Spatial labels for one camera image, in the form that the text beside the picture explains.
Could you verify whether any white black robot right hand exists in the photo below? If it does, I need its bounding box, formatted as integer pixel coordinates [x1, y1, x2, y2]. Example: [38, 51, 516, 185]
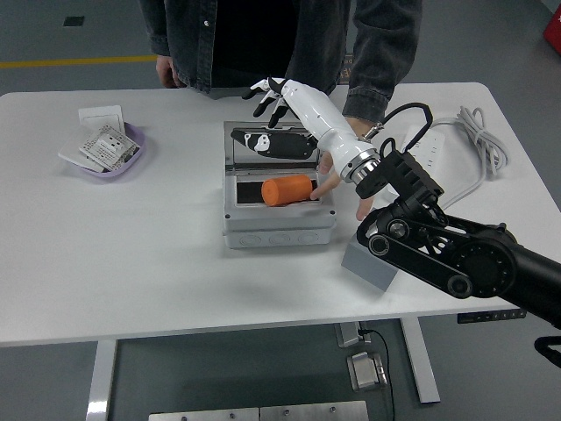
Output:
[231, 77, 382, 185]

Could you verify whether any person's right hand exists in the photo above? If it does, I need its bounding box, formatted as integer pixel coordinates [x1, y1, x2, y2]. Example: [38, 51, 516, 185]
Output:
[154, 54, 182, 89]

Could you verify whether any person's left hand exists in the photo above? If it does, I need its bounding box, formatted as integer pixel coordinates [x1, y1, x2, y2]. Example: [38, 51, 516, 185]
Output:
[309, 115, 387, 222]

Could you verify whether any orange cylinder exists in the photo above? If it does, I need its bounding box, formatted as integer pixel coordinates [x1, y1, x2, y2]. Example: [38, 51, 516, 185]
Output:
[260, 173, 314, 208]

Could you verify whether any transparent hinged box lid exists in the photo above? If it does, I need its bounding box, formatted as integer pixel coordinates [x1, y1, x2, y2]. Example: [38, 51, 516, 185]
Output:
[222, 120, 331, 172]

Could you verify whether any grey plastic junction box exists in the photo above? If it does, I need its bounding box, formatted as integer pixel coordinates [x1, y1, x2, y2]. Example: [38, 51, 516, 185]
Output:
[221, 164, 337, 251]

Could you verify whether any grey cube with round hole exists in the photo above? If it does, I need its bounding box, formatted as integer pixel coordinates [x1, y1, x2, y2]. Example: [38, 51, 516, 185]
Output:
[340, 231, 401, 293]

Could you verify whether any metal floor socket box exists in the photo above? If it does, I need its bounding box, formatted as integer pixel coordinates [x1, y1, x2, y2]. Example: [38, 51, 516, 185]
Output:
[346, 350, 389, 393]

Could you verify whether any brown floor sign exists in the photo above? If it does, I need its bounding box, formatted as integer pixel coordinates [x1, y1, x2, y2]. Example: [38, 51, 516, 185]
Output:
[337, 53, 357, 85]

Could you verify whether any person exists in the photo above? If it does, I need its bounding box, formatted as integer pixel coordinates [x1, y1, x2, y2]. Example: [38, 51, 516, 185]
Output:
[138, 0, 366, 96]

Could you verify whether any printed white socket panel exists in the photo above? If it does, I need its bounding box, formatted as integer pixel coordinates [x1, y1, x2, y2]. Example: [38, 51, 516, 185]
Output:
[78, 124, 142, 173]

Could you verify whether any white power strip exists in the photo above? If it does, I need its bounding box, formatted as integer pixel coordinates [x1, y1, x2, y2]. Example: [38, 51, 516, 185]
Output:
[380, 124, 446, 208]

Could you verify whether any plain white panel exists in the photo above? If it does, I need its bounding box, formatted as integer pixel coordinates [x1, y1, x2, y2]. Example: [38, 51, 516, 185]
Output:
[57, 125, 103, 174]

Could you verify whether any white table leg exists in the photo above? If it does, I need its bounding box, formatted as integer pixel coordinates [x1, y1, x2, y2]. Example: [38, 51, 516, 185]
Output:
[399, 316, 441, 405]
[85, 339, 119, 421]

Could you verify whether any black table control panel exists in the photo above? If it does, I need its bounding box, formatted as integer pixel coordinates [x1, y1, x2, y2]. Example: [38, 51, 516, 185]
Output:
[456, 308, 529, 325]

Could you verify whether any red object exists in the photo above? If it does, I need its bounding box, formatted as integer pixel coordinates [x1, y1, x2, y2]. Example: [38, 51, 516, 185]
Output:
[543, 0, 561, 46]

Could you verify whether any white wall switch plate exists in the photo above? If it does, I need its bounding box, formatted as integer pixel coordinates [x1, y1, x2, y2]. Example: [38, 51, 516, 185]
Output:
[77, 104, 126, 133]

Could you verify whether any white power cord with plug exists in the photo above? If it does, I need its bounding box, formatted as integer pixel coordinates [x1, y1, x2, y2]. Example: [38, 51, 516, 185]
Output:
[431, 104, 512, 208]

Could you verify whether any black floor cable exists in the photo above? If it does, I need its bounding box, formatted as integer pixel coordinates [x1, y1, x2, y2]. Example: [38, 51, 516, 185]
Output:
[359, 327, 396, 421]

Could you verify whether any metal base plate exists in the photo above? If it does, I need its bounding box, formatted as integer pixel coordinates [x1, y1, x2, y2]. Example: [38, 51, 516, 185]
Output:
[259, 399, 370, 421]
[148, 407, 260, 421]

